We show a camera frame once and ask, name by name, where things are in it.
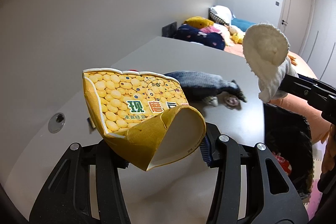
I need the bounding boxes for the yellow paper snack cup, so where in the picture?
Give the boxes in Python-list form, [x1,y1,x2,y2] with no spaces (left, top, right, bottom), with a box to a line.
[82,68,206,171]

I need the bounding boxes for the white cloth rag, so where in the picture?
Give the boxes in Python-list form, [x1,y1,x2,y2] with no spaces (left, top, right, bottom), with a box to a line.
[243,23,298,103]

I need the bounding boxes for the black trash bag bin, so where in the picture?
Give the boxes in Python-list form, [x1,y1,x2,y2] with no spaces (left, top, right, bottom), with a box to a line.
[263,103,313,199]

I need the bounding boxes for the person's right hand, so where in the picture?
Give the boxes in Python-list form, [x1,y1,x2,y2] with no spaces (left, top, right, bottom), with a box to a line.
[321,124,336,173]

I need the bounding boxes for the orange bed cover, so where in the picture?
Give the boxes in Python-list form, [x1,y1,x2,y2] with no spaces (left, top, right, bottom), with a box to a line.
[240,46,331,143]

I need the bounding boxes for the blue fish plush toy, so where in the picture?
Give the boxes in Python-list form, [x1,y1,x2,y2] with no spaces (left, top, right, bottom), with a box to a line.
[165,71,247,107]

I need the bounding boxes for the white door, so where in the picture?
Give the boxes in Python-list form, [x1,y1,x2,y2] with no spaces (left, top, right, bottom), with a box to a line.
[278,0,314,54]

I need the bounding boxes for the yellow duck plush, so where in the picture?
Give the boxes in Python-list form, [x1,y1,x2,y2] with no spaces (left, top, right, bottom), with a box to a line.
[231,33,245,44]

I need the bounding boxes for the blue long pillow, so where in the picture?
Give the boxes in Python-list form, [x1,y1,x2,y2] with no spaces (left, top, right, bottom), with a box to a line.
[231,18,255,32]

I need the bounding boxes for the colourful foam floor mat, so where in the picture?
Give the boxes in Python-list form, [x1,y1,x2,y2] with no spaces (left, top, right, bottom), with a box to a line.
[303,141,327,220]

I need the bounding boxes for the pink blanket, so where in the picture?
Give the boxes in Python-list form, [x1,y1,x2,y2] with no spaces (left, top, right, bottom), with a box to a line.
[200,25,232,46]

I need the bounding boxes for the yellow plush pillow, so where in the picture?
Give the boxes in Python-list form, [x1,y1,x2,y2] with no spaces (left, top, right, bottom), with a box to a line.
[183,16,214,30]

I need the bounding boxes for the checkered white pillow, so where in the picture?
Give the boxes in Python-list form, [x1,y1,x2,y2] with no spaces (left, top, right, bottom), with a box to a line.
[209,5,232,25]

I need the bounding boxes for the black wall socket panel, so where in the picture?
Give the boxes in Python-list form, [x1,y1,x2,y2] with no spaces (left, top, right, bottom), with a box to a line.
[162,22,177,38]

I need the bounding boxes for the desk cable grommet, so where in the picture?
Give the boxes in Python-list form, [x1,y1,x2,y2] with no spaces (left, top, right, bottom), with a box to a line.
[48,113,66,134]

